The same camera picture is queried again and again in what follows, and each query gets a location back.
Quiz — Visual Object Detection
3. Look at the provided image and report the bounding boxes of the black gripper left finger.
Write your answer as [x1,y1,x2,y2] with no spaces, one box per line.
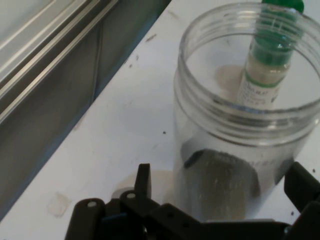
[63,163,201,240]

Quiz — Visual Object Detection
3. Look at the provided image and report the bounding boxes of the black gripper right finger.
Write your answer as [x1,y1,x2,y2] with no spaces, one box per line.
[283,161,320,240]

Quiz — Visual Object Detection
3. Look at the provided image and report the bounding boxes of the clear plastic jar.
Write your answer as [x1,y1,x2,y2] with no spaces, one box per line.
[173,2,320,223]

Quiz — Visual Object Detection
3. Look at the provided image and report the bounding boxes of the green cap spice bottle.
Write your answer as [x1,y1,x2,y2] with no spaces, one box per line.
[237,0,305,111]

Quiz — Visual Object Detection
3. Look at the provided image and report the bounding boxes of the aluminium wall rail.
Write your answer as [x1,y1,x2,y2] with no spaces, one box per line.
[0,0,121,126]

